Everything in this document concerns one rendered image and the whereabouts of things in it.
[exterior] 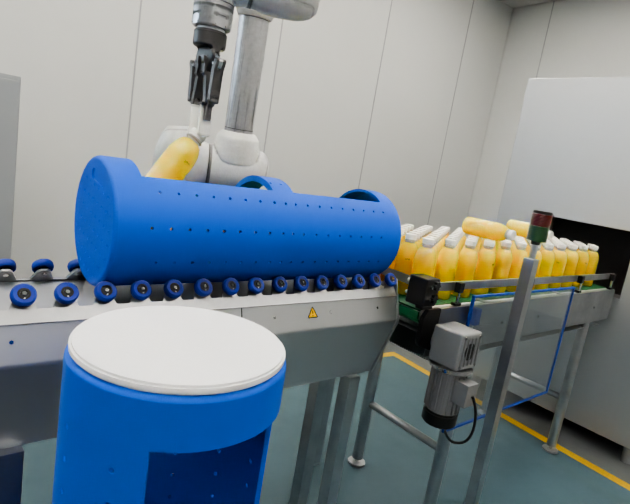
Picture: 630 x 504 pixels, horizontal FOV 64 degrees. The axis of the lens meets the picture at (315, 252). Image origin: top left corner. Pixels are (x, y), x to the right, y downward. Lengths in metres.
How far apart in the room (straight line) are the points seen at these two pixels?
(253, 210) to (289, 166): 3.42
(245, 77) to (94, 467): 1.39
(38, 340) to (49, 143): 2.91
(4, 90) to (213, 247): 1.64
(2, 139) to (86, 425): 2.08
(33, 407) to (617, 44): 5.73
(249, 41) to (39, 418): 1.25
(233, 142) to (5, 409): 1.05
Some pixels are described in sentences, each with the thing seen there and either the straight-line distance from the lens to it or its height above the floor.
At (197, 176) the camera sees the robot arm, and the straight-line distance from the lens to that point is 1.77.
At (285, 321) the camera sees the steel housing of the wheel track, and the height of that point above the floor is 0.87.
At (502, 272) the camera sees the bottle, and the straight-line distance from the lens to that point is 2.11.
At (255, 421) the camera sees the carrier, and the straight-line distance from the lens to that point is 0.64.
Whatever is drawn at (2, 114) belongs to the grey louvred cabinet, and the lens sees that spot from 2.61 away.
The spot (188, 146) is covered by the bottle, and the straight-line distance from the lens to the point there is 1.20.
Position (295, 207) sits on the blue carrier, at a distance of 1.29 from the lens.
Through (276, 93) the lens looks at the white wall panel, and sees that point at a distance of 4.52.
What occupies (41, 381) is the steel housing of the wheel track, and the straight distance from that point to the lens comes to 1.14.
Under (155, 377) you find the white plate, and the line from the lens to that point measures 0.59.
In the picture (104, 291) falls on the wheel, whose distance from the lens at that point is 1.12.
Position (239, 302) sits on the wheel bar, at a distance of 1.27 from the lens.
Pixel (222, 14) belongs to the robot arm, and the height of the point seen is 1.58.
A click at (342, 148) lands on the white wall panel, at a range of 4.96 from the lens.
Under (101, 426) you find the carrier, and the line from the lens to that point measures 0.62.
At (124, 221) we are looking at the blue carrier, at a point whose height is 1.12.
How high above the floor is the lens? 1.30
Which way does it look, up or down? 10 degrees down
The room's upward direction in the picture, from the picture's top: 9 degrees clockwise
